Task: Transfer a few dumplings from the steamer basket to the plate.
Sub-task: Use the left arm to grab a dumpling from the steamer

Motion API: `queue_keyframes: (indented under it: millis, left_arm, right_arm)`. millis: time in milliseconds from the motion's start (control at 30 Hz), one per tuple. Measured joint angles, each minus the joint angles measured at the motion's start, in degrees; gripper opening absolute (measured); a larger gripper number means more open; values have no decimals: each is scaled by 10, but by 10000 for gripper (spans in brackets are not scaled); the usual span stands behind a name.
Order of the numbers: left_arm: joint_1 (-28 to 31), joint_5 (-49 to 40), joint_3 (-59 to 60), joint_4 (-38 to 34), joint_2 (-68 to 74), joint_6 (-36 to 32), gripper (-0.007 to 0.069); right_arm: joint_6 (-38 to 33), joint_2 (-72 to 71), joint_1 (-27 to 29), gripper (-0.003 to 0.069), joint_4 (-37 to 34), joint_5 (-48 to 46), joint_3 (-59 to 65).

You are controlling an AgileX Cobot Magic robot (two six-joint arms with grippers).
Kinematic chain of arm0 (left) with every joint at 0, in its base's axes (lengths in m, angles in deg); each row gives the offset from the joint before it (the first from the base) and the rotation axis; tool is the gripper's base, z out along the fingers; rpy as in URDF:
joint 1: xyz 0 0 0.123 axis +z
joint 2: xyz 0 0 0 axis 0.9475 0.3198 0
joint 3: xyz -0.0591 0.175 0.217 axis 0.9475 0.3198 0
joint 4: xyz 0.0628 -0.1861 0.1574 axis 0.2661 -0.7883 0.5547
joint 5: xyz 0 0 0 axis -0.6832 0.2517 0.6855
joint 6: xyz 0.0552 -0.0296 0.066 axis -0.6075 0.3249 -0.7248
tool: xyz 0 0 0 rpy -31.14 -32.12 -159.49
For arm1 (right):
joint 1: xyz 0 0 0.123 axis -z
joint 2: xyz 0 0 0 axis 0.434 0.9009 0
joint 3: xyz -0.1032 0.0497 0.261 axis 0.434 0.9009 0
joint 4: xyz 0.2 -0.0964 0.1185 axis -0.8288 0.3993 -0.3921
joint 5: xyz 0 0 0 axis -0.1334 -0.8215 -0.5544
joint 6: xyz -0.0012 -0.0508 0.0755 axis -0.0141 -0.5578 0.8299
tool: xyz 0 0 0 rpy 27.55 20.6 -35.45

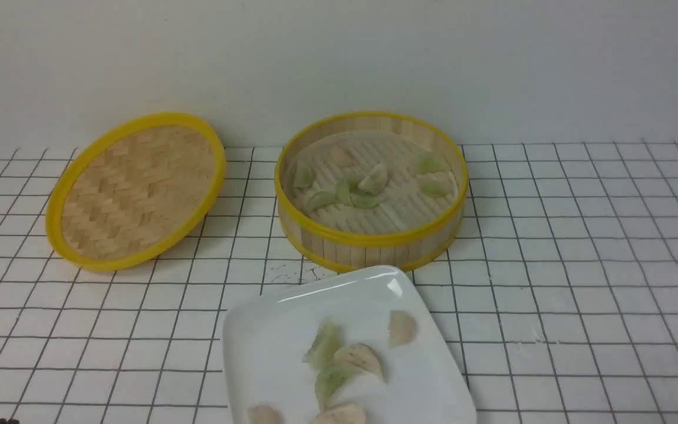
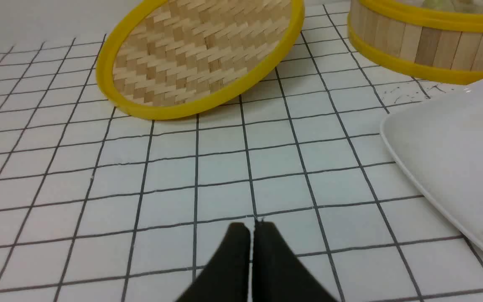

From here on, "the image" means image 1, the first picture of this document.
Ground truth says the green dumpling steamer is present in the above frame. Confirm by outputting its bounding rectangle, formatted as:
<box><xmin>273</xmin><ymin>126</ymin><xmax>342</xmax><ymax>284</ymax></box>
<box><xmin>335</xmin><ymin>174</ymin><xmax>361</xmax><ymax>207</ymax></box>
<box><xmin>293</xmin><ymin>165</ymin><xmax>315</xmax><ymax>190</ymax></box>
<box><xmin>418</xmin><ymin>179</ymin><xmax>452</xmax><ymax>198</ymax></box>
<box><xmin>414</xmin><ymin>152</ymin><xmax>450</xmax><ymax>176</ymax></box>
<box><xmin>304</xmin><ymin>191</ymin><xmax>337</xmax><ymax>214</ymax></box>

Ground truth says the pink dumpling plate right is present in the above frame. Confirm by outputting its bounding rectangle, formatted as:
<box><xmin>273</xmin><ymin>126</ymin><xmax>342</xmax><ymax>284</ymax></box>
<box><xmin>387</xmin><ymin>310</ymin><xmax>417</xmax><ymax>349</ymax></box>

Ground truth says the green dumpling plate centre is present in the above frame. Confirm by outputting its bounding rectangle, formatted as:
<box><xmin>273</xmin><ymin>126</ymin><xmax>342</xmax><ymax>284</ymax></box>
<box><xmin>303</xmin><ymin>319</ymin><xmax>344</xmax><ymax>370</ymax></box>

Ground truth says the green dumpling plate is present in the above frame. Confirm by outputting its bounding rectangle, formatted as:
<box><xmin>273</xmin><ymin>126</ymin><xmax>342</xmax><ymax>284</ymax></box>
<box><xmin>303</xmin><ymin>319</ymin><xmax>344</xmax><ymax>370</ymax></box>
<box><xmin>313</xmin><ymin>362</ymin><xmax>361</xmax><ymax>411</ymax></box>

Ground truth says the white dumpling plate centre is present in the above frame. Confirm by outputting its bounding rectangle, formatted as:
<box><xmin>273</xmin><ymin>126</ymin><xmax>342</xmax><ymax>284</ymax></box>
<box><xmin>333</xmin><ymin>343</ymin><xmax>387</xmax><ymax>383</ymax></box>

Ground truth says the white dumpling plate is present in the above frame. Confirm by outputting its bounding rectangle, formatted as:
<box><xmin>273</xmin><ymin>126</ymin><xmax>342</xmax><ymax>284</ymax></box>
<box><xmin>311</xmin><ymin>402</ymin><xmax>368</xmax><ymax>424</ymax></box>
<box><xmin>333</xmin><ymin>343</ymin><xmax>387</xmax><ymax>383</ymax></box>

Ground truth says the white square plate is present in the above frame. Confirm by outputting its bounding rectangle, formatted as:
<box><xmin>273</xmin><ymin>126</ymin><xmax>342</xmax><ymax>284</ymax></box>
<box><xmin>222</xmin><ymin>266</ymin><xmax>478</xmax><ymax>423</ymax></box>

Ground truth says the green dumpling plate lower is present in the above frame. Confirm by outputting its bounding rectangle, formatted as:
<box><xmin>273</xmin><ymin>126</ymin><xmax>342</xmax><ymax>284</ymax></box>
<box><xmin>313</xmin><ymin>362</ymin><xmax>361</xmax><ymax>411</ymax></box>

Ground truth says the white dumpling plate bottom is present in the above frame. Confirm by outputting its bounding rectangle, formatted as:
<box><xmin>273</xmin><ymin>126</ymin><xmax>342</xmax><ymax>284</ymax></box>
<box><xmin>311</xmin><ymin>402</ymin><xmax>368</xmax><ymax>424</ymax></box>

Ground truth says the pink dumpling plate bottom-left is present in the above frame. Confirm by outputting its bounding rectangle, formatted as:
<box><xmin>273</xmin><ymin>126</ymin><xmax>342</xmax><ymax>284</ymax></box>
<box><xmin>247</xmin><ymin>405</ymin><xmax>283</xmax><ymax>424</ymax></box>

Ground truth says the green dumpling under white one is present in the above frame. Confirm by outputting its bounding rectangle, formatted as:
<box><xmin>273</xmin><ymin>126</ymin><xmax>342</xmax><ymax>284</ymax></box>
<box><xmin>350</xmin><ymin>191</ymin><xmax>384</xmax><ymax>210</ymax></box>

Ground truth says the bamboo steamer basket yellow rim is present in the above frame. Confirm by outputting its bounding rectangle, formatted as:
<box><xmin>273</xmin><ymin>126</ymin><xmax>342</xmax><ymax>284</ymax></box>
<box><xmin>274</xmin><ymin>112</ymin><xmax>468</xmax><ymax>272</ymax></box>

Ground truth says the beige mesh steamer liner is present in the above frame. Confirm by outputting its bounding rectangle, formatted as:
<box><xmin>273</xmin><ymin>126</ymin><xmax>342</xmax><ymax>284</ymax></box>
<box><xmin>284</xmin><ymin>131</ymin><xmax>460</xmax><ymax>234</ymax></box>

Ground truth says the white dumpling steamer centre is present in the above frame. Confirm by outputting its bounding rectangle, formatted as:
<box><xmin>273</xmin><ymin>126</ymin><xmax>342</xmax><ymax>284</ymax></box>
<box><xmin>357</xmin><ymin>162</ymin><xmax>388</xmax><ymax>196</ymax></box>

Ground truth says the pink dumpling in steamer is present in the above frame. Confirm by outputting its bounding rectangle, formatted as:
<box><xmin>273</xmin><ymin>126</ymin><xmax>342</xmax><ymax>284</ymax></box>
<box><xmin>329</xmin><ymin>147</ymin><xmax>356</xmax><ymax>167</ymax></box>

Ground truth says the bamboo steamer lid yellow rim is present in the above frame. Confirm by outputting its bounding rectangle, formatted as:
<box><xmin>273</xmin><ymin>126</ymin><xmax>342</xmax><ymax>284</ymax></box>
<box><xmin>45</xmin><ymin>112</ymin><xmax>227</xmax><ymax>272</ymax></box>

